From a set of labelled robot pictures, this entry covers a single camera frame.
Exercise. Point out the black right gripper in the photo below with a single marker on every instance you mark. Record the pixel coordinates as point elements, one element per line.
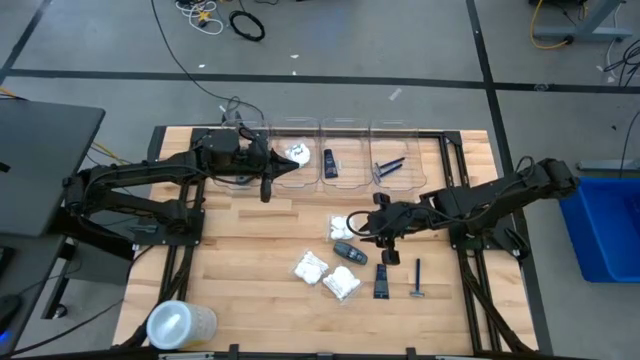
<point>400,220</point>

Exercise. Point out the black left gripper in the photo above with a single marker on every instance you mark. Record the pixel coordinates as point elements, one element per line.
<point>262,165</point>

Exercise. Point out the clear vanity pack bag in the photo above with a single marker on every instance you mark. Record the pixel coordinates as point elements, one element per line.
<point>343,228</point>
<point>341,282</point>
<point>310,269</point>
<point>302,152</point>

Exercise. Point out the navy shave butter tube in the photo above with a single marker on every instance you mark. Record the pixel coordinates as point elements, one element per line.
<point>381,282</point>
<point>330,165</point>

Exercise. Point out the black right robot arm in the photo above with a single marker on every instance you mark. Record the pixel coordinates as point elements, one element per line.
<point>490,197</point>

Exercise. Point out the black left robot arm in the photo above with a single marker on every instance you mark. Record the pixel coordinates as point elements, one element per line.
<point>150,167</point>

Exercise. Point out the clear plastic bin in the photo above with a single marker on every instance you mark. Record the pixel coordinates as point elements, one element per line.
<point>295,184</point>
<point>225,186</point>
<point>350,177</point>
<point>400,132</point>

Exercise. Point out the white plastic jar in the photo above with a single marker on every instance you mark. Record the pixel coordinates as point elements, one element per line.
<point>175,325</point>

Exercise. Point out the blue storage tote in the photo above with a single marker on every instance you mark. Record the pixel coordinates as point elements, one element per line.
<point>605,230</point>

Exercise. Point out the black desk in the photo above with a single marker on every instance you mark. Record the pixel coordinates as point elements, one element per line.
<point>45,165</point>

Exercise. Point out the grey desk foot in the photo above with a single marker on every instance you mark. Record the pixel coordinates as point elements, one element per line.
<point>600,165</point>

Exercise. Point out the grey desk base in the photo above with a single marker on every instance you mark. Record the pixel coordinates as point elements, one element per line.
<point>580,34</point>

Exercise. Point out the black table frame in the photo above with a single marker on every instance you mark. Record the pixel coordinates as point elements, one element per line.
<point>452,136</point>

